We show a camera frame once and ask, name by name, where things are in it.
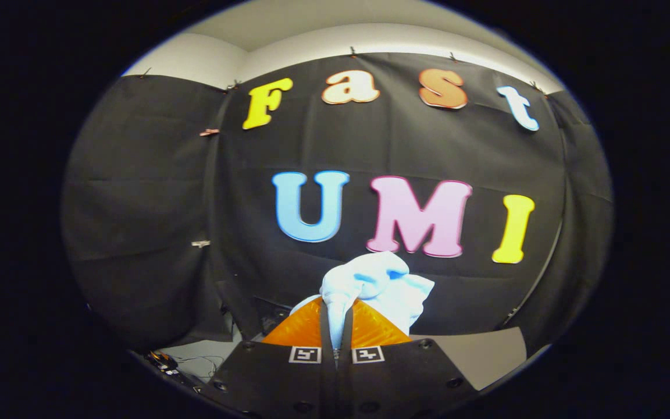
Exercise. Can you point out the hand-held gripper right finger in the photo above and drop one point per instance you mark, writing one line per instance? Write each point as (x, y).
(345, 342)

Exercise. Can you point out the light blue garment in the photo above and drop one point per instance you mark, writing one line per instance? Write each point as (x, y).
(370, 279)

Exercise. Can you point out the black backdrop cloth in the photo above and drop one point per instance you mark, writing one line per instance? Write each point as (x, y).
(370, 145)

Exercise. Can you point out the small red clip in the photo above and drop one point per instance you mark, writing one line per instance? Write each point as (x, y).
(209, 132)

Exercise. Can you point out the small silver clip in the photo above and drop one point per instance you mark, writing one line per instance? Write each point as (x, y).
(200, 244)

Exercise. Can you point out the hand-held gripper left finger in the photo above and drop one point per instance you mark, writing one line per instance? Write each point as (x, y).
(327, 342)

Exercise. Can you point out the black washing machine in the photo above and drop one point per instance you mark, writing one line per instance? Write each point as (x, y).
(271, 317)

